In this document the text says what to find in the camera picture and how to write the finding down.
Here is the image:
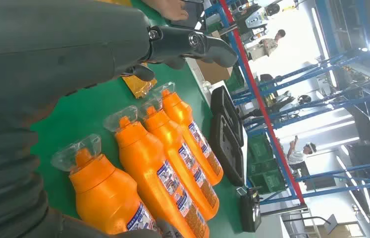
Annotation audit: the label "black tablet on stand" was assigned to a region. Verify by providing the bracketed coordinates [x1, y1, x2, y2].
[170, 0, 207, 32]

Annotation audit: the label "orange detergent bottle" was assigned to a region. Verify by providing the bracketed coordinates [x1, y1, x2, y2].
[103, 105, 210, 238]
[139, 97, 220, 221]
[153, 82, 224, 186]
[51, 134, 159, 238]

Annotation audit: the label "grey machine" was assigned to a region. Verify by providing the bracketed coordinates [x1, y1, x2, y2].
[234, 0, 271, 37]

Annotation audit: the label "cardboard box yellow label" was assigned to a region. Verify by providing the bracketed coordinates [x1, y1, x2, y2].
[196, 31, 234, 85]

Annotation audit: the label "blue metal rack frame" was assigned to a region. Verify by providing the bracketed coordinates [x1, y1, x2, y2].
[204, 0, 370, 206]

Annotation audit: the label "person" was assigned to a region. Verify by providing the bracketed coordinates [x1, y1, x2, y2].
[258, 29, 286, 57]
[285, 135, 317, 177]
[142, 0, 189, 21]

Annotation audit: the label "green plastic crate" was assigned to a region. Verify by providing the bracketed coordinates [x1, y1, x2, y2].
[248, 134, 286, 195]
[225, 65, 245, 93]

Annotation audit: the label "black remote controller with screen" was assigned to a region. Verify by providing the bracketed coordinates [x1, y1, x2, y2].
[237, 186, 263, 233]

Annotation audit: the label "red metal beam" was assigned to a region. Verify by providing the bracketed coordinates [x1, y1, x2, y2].
[219, 0, 306, 205]

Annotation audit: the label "open black foam case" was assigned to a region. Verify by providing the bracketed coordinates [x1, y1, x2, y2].
[210, 85, 246, 187]

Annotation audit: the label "yellow plastic wrapped flat package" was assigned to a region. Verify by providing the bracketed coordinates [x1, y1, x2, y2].
[98, 0, 158, 99]

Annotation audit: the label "white table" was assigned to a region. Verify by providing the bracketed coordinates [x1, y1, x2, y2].
[184, 57, 248, 184]

